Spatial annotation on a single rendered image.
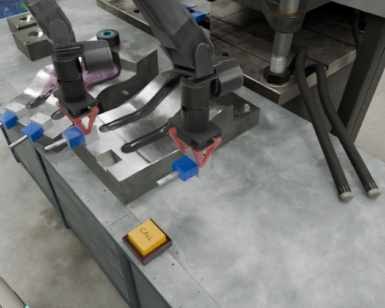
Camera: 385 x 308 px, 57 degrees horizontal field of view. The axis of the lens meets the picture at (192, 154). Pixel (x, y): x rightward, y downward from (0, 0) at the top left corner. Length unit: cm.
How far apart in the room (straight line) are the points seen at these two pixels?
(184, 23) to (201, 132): 22
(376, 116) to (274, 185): 191
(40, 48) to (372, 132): 204
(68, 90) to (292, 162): 61
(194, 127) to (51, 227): 138
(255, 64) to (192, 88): 86
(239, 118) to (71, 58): 50
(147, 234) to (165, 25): 44
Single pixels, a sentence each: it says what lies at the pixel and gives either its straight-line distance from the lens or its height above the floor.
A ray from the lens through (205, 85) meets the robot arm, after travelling 65.
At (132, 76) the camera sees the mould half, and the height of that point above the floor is 87.
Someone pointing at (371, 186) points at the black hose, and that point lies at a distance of 100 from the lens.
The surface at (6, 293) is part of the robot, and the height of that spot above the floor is 27.
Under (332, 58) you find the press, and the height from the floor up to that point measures 79.
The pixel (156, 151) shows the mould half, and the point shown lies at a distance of 90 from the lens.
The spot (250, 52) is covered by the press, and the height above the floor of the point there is 78.
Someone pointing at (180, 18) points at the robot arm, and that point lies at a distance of 61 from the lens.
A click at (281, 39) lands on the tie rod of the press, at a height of 96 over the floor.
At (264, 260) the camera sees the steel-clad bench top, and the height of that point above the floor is 80.
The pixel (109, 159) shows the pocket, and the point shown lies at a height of 86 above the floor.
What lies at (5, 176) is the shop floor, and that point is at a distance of 233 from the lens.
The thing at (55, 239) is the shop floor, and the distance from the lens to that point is 191.
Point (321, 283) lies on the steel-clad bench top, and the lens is 82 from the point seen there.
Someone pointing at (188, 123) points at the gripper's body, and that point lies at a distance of 70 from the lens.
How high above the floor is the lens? 149
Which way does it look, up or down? 43 degrees down
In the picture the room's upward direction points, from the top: straight up
